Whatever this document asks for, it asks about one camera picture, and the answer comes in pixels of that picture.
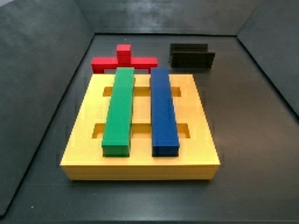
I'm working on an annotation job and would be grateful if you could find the red E-shaped block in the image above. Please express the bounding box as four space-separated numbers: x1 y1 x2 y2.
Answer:
91 45 158 74

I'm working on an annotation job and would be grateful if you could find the green long bar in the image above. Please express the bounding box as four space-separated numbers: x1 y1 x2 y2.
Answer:
102 67 135 158

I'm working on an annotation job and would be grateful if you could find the blue long bar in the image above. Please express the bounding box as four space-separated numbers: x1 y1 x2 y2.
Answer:
151 68 181 157

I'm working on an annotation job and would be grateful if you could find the yellow slotted board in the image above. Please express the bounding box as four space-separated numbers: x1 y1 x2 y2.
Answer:
61 74 221 180

